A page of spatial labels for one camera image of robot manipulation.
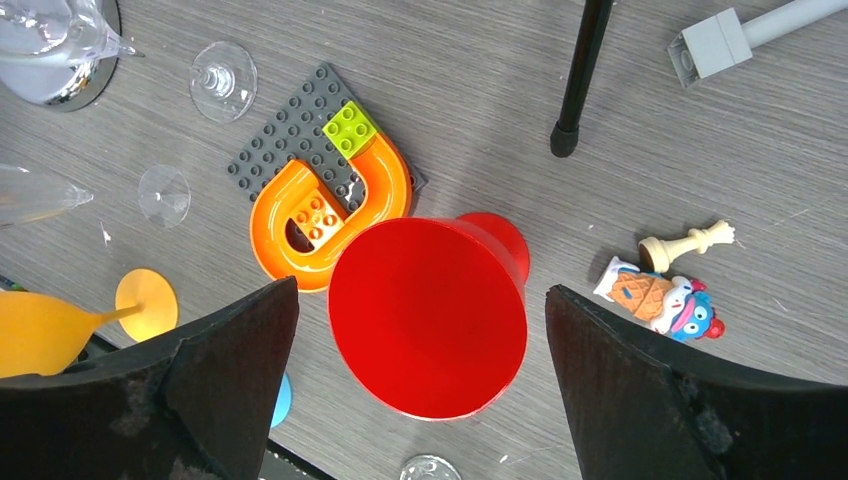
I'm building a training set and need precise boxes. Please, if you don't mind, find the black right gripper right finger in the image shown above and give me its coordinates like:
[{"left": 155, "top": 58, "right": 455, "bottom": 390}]
[{"left": 545, "top": 285, "right": 847, "bottom": 479}]

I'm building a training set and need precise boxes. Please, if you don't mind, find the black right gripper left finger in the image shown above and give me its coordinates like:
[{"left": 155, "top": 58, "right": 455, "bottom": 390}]
[{"left": 1, "top": 277, "right": 299, "bottom": 479}]

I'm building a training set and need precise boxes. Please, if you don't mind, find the yellow plastic wine glass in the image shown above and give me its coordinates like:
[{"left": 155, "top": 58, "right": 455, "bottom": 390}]
[{"left": 1, "top": 268, "right": 179, "bottom": 378}]

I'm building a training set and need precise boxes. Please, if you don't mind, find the chrome wine glass rack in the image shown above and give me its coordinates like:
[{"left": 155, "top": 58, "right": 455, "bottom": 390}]
[{"left": 0, "top": 0, "right": 123, "bottom": 113}]

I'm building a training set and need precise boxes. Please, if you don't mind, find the blue plastic wine glass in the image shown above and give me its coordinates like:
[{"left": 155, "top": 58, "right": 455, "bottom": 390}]
[{"left": 270, "top": 373, "right": 292, "bottom": 428}]

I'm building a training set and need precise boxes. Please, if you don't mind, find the clear wine glass near edge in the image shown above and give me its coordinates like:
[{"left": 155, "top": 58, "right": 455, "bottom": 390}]
[{"left": 399, "top": 454, "right": 461, "bottom": 480}]

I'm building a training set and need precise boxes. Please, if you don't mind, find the red plastic wine glass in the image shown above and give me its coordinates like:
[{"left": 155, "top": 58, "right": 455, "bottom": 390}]
[{"left": 327, "top": 212, "right": 530, "bottom": 421}]

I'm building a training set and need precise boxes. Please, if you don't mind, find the ice cream cone toy figure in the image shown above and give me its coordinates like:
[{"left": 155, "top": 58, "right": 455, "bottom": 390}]
[{"left": 593, "top": 256, "right": 726, "bottom": 343}]

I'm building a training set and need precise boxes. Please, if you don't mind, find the cream chess piece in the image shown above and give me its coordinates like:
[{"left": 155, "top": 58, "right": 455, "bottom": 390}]
[{"left": 639, "top": 220, "right": 735, "bottom": 273}]

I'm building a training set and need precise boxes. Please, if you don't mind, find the black music stand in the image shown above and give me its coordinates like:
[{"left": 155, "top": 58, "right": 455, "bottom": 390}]
[{"left": 550, "top": 0, "right": 613, "bottom": 158}]

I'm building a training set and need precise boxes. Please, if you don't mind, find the grey studded building plate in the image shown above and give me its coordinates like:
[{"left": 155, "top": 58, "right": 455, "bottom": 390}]
[{"left": 226, "top": 62, "right": 429, "bottom": 215}]

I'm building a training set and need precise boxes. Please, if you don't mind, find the lime green building brick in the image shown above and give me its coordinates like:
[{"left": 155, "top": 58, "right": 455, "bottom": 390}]
[{"left": 322, "top": 100, "right": 378, "bottom": 160}]

